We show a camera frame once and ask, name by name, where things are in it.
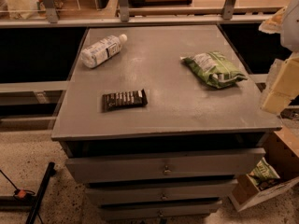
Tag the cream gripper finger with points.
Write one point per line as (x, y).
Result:
(282, 85)
(273, 25)

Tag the black rxbar chocolate bar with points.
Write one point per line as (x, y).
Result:
(124, 99)

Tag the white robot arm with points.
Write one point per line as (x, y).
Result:
(289, 36)

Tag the clear plastic bottle white cap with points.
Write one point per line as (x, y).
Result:
(102, 50)

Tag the green chip bag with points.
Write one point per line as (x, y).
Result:
(214, 69)

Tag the cardboard box with snacks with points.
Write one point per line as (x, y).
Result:
(282, 153)

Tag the green snack bag in box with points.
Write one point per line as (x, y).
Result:
(264, 175)

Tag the top grey drawer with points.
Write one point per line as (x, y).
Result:
(164, 165)

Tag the grey drawer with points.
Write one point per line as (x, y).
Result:
(162, 192)
(175, 209)
(164, 165)

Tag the middle grey drawer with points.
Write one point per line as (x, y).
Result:
(162, 192)

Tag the grey drawer cabinet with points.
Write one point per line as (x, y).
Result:
(182, 115)

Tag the bottom grey drawer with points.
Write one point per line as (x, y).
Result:
(175, 209)

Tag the black stand leg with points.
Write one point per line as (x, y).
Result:
(8, 203)

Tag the metal shelf rail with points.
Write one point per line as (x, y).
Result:
(89, 13)

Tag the orange clamp with cable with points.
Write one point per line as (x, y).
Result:
(19, 194)

